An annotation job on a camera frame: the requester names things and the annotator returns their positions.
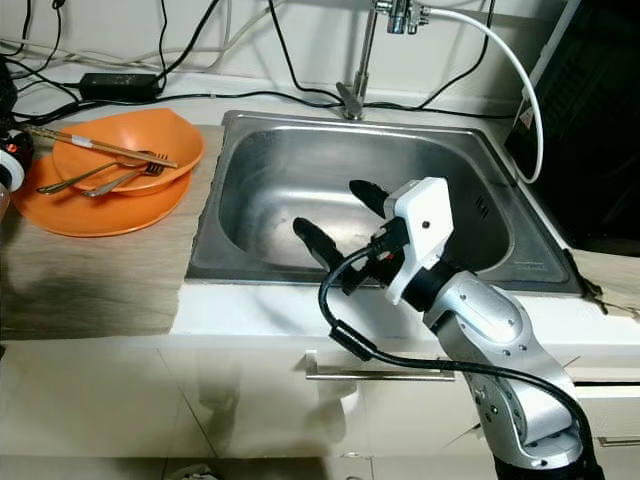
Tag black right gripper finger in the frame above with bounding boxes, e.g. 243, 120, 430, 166
350, 180, 393, 219
293, 218, 363, 283

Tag small orange plastic bowl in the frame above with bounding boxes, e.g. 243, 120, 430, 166
52, 108, 204, 196

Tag large orange plastic bowl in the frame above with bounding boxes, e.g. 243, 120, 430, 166
10, 155, 193, 238

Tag black kitchen appliance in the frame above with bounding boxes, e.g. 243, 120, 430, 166
505, 0, 640, 256

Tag stainless steel sink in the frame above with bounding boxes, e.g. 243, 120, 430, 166
188, 110, 586, 296

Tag steel faucet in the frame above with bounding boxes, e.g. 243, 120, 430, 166
335, 0, 426, 121

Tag golden metal fork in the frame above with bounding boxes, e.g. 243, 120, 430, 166
85, 160, 169, 198

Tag beige woven mat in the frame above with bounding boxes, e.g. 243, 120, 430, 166
0, 125, 226, 339

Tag golden metal spoon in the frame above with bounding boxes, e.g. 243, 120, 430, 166
37, 155, 151, 196

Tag black power adapter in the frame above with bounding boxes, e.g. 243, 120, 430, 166
80, 72, 161, 101

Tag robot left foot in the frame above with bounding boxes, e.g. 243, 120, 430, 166
165, 462, 221, 480

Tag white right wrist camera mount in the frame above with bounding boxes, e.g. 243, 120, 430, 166
382, 177, 453, 306

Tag silver drawer handle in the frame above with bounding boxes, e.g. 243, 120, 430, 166
305, 350, 456, 384

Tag black power cable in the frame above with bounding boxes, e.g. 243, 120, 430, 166
160, 0, 226, 83
266, 0, 349, 104
360, 0, 494, 111

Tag white faucet hose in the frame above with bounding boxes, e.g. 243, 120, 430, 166
420, 5, 546, 186

